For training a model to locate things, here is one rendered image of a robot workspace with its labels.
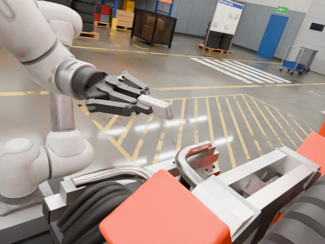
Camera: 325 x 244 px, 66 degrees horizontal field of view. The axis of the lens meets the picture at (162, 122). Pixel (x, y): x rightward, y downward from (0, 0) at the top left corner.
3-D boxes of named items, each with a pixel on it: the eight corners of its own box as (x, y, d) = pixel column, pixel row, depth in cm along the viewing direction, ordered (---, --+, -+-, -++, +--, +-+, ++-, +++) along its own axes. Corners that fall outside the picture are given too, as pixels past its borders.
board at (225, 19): (206, 56, 864) (224, -5, 783) (196, 53, 897) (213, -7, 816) (232, 59, 959) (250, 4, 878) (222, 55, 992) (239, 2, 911)
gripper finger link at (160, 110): (139, 96, 48) (137, 98, 48) (169, 105, 44) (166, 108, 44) (142, 107, 50) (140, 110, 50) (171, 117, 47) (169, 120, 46)
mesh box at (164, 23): (150, 46, 795) (156, 14, 755) (129, 37, 878) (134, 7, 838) (170, 48, 850) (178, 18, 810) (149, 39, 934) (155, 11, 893)
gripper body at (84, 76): (65, 79, 53) (93, 89, 48) (94, 59, 58) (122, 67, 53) (79, 106, 58) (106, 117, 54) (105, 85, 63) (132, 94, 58)
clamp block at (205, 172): (203, 191, 62) (209, 174, 59) (178, 170, 67) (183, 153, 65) (215, 185, 65) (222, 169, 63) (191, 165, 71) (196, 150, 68)
